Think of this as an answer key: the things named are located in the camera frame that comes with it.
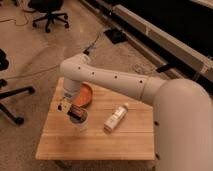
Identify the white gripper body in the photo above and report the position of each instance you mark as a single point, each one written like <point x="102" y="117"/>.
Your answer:
<point x="69" y="94"/>

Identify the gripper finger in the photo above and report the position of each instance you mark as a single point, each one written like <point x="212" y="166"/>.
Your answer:
<point x="64" y="106"/>

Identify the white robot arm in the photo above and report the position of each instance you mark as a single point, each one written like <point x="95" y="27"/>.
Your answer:
<point x="182" y="111"/>

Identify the orange bowl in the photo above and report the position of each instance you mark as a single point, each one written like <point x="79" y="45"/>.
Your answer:
<point x="84" y="97"/>

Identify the white plastic bottle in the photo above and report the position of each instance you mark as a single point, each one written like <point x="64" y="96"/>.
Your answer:
<point x="113" y="121"/>

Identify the black chair base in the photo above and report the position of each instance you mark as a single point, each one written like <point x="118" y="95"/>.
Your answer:
<point x="9" y="96"/>

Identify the wooden table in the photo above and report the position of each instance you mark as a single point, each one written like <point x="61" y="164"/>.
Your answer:
<point x="131" y="140"/>

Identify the black floor box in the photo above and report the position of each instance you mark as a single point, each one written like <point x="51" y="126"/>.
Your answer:
<point x="115" y="36"/>

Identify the black office chair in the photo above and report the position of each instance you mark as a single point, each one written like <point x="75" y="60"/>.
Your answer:
<point x="50" y="8"/>

